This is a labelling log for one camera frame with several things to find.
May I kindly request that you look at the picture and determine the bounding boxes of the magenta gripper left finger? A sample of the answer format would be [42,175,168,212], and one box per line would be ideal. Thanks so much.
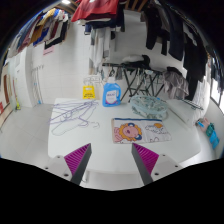
[64,144,92,185]

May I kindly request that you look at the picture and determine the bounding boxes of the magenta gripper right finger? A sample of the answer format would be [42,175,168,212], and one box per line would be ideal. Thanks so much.
[132,143,159,185]

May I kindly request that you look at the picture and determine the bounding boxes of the cartoon printed towel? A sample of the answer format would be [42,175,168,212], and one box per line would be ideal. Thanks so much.
[112,118,172,144]

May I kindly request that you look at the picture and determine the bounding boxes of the round clip drying hanger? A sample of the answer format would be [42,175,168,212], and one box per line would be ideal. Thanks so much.
[130,95,167,120]

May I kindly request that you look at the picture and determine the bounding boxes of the yellow wet floor sign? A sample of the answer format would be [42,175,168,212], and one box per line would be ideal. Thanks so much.
[83,85,95,99]

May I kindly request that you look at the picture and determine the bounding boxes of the teal items on shelf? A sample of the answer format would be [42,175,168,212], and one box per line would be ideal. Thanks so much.
[196,118,220,149]

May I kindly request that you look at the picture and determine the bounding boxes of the blue detergent bottle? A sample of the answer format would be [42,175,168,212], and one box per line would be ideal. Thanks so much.
[102,77,121,107]

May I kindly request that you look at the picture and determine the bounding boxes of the grey shirt on rack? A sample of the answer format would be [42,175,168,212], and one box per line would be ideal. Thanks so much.
[163,67,189,99]

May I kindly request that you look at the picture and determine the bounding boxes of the black ironing board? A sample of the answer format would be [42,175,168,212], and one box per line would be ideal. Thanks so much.
[103,63,164,100]

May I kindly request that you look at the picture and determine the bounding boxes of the black hanging clothes right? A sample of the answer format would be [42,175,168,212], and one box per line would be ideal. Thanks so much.
[143,1,208,100]

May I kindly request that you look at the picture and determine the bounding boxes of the colourful hanging clothes left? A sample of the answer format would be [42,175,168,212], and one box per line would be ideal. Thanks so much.
[10,8,69,55]

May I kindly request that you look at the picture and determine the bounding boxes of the red hanging garment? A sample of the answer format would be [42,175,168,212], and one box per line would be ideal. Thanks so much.
[71,0,119,22]

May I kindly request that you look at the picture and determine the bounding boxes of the pile of wire hangers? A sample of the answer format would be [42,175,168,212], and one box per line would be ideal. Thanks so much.
[49,100,100,136]

